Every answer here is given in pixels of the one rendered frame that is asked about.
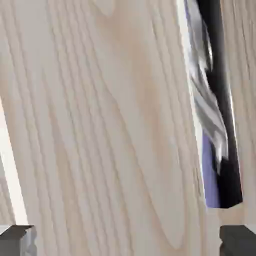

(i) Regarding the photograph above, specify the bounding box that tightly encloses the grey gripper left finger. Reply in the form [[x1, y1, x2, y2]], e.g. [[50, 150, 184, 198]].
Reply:
[[0, 224, 38, 256]]

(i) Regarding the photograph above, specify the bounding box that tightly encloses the light wood drawer front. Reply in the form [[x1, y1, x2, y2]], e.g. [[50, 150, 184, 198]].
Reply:
[[0, 0, 256, 256]]

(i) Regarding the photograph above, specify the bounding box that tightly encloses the light wood cabinet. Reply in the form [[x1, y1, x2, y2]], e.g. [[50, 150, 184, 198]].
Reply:
[[0, 155, 18, 226]]

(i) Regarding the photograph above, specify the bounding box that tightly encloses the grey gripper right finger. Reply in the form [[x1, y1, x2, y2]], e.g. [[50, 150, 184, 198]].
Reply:
[[219, 224, 256, 256]]

